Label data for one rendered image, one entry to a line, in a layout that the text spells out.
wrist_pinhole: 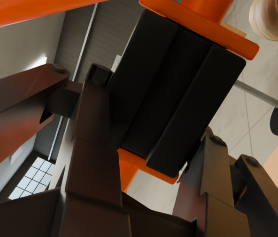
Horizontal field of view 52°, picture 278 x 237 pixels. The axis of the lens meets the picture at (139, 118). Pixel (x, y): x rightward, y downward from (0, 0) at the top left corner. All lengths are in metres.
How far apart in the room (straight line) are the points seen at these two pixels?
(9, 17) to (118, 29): 9.03
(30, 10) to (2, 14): 0.02
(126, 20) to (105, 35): 0.84
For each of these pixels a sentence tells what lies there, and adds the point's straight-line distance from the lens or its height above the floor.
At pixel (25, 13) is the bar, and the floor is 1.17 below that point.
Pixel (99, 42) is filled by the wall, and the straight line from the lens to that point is 9.57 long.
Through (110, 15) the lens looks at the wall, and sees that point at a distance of 9.15.
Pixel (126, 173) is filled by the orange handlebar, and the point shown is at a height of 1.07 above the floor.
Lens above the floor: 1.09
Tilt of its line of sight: 4 degrees down
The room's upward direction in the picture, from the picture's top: 64 degrees counter-clockwise
